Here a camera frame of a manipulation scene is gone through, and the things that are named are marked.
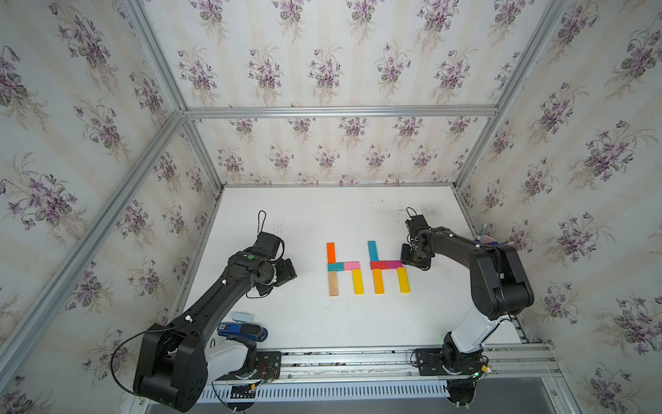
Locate magenta wooden block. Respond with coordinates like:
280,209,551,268
385,260,403,269

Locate red wooden block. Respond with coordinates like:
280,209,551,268
370,260,389,270

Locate long teal wooden block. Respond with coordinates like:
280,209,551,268
367,241,379,262

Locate amber yellow wooden block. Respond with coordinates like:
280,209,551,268
372,268,384,295

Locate natural wood block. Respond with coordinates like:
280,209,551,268
328,271,339,297

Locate orange wooden block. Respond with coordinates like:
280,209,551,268
327,243,336,264

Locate small teal wooden block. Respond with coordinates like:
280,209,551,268
328,262,345,272

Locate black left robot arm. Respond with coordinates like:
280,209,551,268
132,252,297,412

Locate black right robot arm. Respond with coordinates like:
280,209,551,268
401,216,534,361

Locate light blue eraser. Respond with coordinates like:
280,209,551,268
232,312,254,324

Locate blue stapler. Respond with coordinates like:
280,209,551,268
217,323,268,343

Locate blue pens in cup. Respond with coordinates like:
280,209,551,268
474,224,514,247

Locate pink pen cup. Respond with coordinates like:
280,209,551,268
476,236,500,246

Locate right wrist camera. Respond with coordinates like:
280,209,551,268
405,215,430,242

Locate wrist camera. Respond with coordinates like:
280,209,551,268
405,215,430,242
253,231,285,260

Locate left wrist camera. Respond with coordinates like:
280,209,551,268
253,231,285,260

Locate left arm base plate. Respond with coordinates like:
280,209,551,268
209,350,283,382

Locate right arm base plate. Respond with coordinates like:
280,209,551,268
410,347,484,376

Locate aluminium mounting rail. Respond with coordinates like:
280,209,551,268
195,343,563,406

